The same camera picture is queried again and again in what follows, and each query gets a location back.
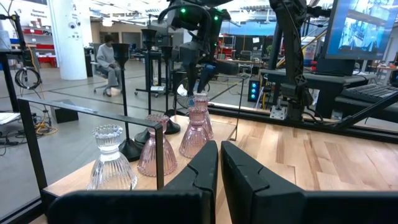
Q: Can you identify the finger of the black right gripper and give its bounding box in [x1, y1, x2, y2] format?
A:
[198, 63, 217, 93]
[185, 62, 200, 97]

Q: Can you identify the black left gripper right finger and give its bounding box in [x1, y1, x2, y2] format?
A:
[220, 140, 398, 224]

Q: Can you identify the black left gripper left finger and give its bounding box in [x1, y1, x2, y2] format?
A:
[47, 139, 218, 224]

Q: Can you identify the pink ribbed glass candle holder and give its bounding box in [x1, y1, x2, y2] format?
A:
[192, 92, 215, 140]
[178, 106, 211, 159]
[137, 113, 178, 177]

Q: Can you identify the tall black metal candlestick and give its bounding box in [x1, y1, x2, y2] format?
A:
[134, 28, 158, 146]
[111, 42, 144, 162]
[160, 45, 182, 136]

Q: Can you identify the clear ribbed glass candle holder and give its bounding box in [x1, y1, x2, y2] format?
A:
[86, 124, 138, 191]

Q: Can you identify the black floor fan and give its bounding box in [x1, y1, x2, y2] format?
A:
[174, 77, 212, 110]

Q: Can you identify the computer tower with blue lights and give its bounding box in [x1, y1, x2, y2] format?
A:
[248, 79, 261, 103]

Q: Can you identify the person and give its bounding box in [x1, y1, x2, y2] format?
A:
[93, 34, 124, 97]

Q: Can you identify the black computer desk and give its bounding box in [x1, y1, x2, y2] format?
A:
[259, 68, 398, 124]

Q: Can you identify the white building column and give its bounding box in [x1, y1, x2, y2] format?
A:
[48, 0, 88, 81]

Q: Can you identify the black floor box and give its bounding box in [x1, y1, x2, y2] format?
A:
[49, 99, 79, 124]

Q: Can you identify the red storage shelf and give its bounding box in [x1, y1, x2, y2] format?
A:
[23, 27, 58, 68]

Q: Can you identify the black computer keyboard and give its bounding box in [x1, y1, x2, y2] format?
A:
[340, 83, 398, 103]

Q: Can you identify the large blue display screen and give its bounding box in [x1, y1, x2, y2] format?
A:
[322, 0, 398, 60]

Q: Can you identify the wooden shelf with black frame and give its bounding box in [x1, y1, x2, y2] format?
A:
[17, 74, 246, 215]

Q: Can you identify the yellow floor cable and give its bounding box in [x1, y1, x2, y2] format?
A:
[34, 121, 58, 136]

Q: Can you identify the coiled black cable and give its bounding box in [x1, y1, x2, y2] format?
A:
[14, 67, 43, 91]

